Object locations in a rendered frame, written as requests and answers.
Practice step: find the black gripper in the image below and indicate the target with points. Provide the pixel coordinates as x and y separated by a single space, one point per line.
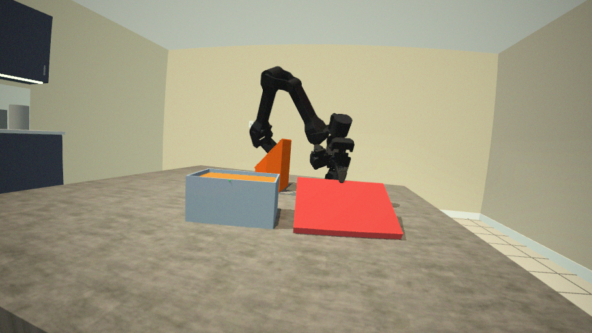
339 161

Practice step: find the red lid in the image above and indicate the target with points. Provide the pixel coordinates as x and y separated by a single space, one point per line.
349 209

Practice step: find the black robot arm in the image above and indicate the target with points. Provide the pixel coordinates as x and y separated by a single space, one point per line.
316 130

